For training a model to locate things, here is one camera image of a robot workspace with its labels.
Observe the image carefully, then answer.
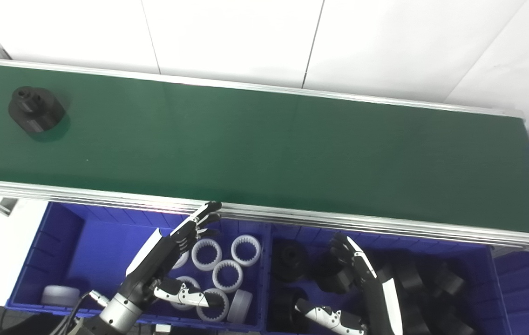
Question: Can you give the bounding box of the green conveyor belt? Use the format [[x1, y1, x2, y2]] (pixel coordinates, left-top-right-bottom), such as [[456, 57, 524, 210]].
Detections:
[[0, 62, 529, 236]]

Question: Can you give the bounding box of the black round coupling part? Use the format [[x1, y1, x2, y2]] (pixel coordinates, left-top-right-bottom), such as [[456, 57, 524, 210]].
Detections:
[[8, 86, 66, 134], [269, 288, 312, 333], [425, 265, 466, 303], [271, 240, 311, 283], [432, 307, 475, 335], [388, 258, 426, 294], [316, 251, 356, 295]]

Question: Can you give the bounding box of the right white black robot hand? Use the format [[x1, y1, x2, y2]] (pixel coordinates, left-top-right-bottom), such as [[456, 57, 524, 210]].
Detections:
[[295, 234, 405, 335]]

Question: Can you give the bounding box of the aluminum conveyor side rail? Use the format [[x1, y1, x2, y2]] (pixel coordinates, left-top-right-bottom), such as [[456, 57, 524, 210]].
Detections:
[[0, 57, 525, 120], [0, 178, 529, 254]]

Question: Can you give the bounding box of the blue bin with black parts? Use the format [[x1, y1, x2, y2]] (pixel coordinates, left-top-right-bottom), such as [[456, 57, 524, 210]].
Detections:
[[262, 223, 512, 335]]

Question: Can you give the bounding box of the blue bin with white rings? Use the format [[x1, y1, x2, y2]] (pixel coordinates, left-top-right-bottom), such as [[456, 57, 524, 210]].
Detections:
[[6, 201, 270, 332]]

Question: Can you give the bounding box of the empty blue plastic bin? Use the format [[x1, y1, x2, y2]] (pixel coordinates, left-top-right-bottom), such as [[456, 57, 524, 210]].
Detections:
[[493, 141, 529, 335]]

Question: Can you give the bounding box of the white toothed plastic ring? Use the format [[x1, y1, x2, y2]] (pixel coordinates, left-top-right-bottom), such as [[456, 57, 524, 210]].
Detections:
[[231, 234, 262, 267], [196, 288, 230, 322], [171, 249, 190, 270], [170, 275, 202, 311], [191, 239, 223, 272], [212, 260, 244, 293]]

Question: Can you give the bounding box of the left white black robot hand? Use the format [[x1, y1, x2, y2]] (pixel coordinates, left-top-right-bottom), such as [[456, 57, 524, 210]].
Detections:
[[118, 201, 224, 311]]

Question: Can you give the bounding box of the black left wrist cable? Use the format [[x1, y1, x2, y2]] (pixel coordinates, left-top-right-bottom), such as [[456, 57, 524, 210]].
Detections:
[[57, 291, 107, 335]]

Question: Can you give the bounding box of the white plastic disc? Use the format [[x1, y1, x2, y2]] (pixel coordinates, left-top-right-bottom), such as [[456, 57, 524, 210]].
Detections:
[[226, 289, 253, 324]]

